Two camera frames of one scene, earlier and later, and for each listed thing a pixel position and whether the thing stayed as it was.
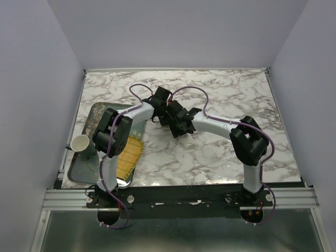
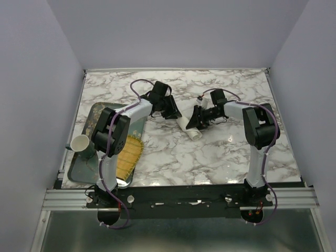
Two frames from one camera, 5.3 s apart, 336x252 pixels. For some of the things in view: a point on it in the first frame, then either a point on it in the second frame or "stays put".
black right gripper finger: x=178 y=124 to x=196 y=118
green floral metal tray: x=86 y=170 stays put
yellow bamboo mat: x=129 y=157 stays put
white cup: x=82 y=145 stays put
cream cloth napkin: x=189 y=144 to x=186 y=108
